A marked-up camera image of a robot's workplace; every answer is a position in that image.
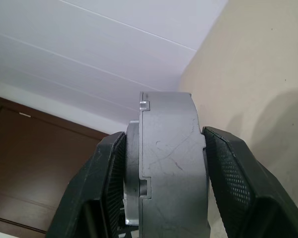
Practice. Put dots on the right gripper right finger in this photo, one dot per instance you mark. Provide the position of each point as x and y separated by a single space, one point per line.
238 188

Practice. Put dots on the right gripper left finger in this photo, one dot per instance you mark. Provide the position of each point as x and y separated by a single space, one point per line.
94 193

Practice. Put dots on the grey motor housing with circuit board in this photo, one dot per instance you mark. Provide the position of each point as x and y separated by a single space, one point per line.
173 161

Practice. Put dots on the brown wooden door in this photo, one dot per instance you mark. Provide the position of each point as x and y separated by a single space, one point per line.
27 161

